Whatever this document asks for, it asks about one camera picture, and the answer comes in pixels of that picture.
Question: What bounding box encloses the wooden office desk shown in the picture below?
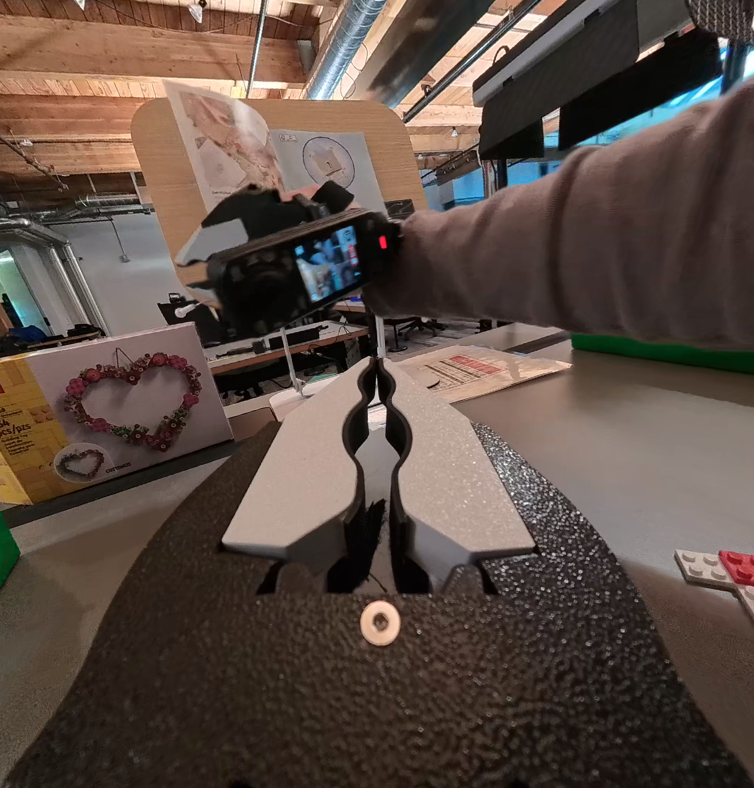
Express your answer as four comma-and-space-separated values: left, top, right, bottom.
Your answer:
204, 320, 373, 378

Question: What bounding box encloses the black office chair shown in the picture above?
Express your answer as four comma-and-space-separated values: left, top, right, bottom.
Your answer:
398, 317, 442, 353

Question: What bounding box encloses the clear plastic bag with papers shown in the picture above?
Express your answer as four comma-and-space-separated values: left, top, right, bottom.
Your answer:
401, 344, 573, 405

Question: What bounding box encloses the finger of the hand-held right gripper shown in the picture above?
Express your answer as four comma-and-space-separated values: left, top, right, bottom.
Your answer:
175, 218, 250, 268
185, 280, 225, 310

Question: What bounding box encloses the person's right forearm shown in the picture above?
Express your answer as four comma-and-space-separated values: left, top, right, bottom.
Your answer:
360, 71, 754, 353

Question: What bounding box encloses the red lego plate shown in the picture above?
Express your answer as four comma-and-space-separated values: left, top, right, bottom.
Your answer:
718, 550, 754, 590

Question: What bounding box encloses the lego instruction booklet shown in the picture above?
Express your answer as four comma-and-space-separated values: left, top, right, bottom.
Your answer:
163, 79, 387, 210

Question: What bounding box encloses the silver ceiling air duct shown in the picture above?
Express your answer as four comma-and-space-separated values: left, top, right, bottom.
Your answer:
306, 0, 390, 101

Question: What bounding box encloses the lego set box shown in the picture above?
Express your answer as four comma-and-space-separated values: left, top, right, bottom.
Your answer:
0, 322, 235, 506

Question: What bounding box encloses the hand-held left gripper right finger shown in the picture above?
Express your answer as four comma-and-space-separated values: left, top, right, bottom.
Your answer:
378, 359, 538, 589

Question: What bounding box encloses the wooden book stand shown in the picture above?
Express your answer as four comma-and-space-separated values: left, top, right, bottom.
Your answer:
131, 97, 428, 426

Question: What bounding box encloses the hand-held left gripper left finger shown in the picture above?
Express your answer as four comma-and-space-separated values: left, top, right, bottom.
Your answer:
222, 356, 379, 564

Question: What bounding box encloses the black hanging panel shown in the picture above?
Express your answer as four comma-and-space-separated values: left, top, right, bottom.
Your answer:
472, 0, 725, 162

